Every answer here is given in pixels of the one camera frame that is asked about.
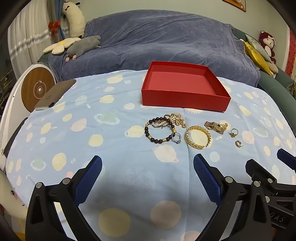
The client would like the flower shaped cream pillow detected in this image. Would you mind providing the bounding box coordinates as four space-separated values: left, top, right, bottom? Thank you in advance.
43 38 81 55

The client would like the white curtain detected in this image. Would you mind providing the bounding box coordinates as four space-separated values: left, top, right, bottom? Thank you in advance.
8 0 52 79

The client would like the red bow ribbon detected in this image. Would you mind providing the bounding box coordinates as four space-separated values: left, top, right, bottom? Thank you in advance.
48 20 61 38

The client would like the orange framed wall picture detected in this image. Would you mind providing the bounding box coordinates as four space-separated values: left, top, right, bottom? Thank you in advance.
223 0 246 12

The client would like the blue grey bed blanket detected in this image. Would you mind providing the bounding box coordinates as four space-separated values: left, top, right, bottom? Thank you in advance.
49 9 260 87

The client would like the dark bead bracelet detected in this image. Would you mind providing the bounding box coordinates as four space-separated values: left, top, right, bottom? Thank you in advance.
144 116 177 144

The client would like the round wooden white device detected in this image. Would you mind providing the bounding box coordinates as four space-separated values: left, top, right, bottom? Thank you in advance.
1 64 56 171

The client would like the white alpaca plush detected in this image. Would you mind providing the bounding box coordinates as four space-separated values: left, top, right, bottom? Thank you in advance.
62 1 86 38

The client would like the red monkey plush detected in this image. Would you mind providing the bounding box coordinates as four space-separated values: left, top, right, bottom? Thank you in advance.
259 31 276 64

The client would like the gold watch bracelet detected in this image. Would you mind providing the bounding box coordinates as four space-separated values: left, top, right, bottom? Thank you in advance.
204 120 229 135

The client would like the grey seal plush toy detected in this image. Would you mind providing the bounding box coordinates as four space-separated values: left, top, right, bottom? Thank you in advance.
65 35 101 62

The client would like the brown phone case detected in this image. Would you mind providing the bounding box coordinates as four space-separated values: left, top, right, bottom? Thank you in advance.
35 79 76 110

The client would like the gold yellow cushion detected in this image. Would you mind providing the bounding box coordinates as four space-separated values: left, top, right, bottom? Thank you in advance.
241 34 279 78

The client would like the red cardboard box tray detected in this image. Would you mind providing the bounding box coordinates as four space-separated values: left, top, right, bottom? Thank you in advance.
142 61 231 112

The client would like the green sofa bed frame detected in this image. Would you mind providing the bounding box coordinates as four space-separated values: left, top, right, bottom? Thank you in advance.
233 27 296 135

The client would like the gold cuff bangle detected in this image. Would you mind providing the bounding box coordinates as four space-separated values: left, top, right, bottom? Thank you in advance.
185 126 212 150

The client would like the blue planet print tablecloth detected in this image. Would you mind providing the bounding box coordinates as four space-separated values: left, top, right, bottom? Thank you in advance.
6 70 295 240

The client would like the gold hoop earring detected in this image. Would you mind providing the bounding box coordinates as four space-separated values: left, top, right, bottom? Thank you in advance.
235 140 242 148

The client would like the white pearl necklace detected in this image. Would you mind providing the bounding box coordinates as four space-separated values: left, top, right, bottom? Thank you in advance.
151 112 187 129

